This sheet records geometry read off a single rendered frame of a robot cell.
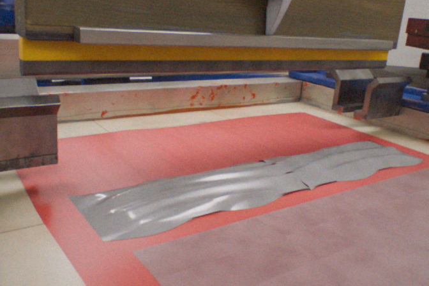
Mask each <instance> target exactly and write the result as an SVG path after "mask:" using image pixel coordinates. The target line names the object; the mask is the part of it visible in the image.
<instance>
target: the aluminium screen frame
mask: <svg viewBox="0 0 429 286"><path fill-rule="evenodd" d="M38 90H39V94H40V96H45V95H57V94H58V95H59V97H60V100H61V106H60V108H59V111H58V113H57V123H58V124H60V123H74V122H81V121H95V120H102V119H117V118H124V117H138V116H152V115H160V114H173V113H181V112H195V111H203V110H216V109H230V108H238V107H252V106H259V105H273V104H281V103H295V102H301V103H305V104H308V105H311V106H314V107H318V108H320V109H324V110H328V111H330V112H334V113H337V114H340V115H343V116H347V117H351V118H353V119H357V120H360V121H363V122H366V123H370V124H373V125H375V126H380V127H382V128H386V129H388V130H392V131H395V132H398V133H402V134H405V135H408V136H411V137H415V138H417V139H421V140H425V141H427V142H429V112H426V111H423V110H418V109H413V108H410V107H406V106H403V105H401V107H400V113H399V116H391V117H382V118H377V119H369V120H364V119H360V118H358V117H354V116H353V115H354V112H346V113H341V112H337V111H334V110H331V107H332V104H333V95H334V91H335V89H334V88H332V87H328V86H323V85H320V84H316V83H313V82H308V81H305V80H300V79H295V78H292V77H270V78H254V79H223V80H192V81H175V82H145V83H129V84H98V85H81V86H50V87H38Z"/></svg>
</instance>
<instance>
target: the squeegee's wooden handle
mask: <svg viewBox="0 0 429 286"><path fill-rule="evenodd" d="M267 2H268V0H15V32H16V33H17V34H18V35H19V36H21V37H23V38H25V39H28V40H43V41H74V26H85V27H113V28H128V29H155V30H170V31H198V32H213V33H241V34H264V33H265V11H266V7H267ZM405 2H406V0H291V2H290V4H289V6H288V8H287V10H286V12H285V14H284V16H283V18H282V20H281V22H280V24H279V26H278V27H277V29H276V31H275V33H274V34H273V35H283V36H311V37H326V38H353V39H368V40H387V41H393V47H392V49H396V48H397V44H398V38H399V34H400V28H401V24H402V18H403V11H404V8H405Z"/></svg>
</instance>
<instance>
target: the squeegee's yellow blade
mask: <svg viewBox="0 0 429 286"><path fill-rule="evenodd" d="M388 54H389V51H388V50H336V49H277V48H247V47H187V46H157V45H98V44H81V43H77V42H74V41H43V40H28V39H25V38H23V37H21V36H19V56H20V59H21V60H23V61H87V60H388Z"/></svg>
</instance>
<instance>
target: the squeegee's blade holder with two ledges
mask: <svg viewBox="0 0 429 286"><path fill-rule="evenodd" d="M74 42H77V43H81V44H98V45H157V46H187V47H247V48H277V49H336V50H392V47H393V41H387V40H368V39H353V38H326V37H311V36H283V35H264V34H241V33H213V32H198V31H170V30H155V29H128V28H113V27H85V26H74Z"/></svg>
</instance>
